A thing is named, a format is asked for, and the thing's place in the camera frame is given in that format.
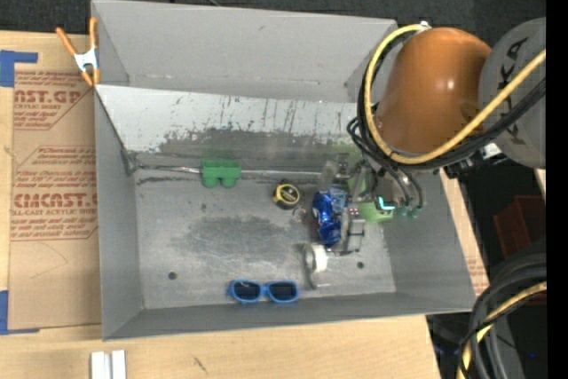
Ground grey metal bin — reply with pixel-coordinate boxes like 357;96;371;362
90;0;478;342

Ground blue sunglasses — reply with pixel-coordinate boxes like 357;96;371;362
225;278;300;304

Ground white tape roll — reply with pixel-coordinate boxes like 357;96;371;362
302;241;330;290

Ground crumpled blue can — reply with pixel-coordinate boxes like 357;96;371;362
312;186;348;249

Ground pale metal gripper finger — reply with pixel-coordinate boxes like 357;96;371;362
319;153;352;193
338;207;367;257

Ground green double cylinder block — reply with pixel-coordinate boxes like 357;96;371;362
200;159;242;189

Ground brown cardboard board red print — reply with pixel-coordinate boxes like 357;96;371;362
0;29;492;335

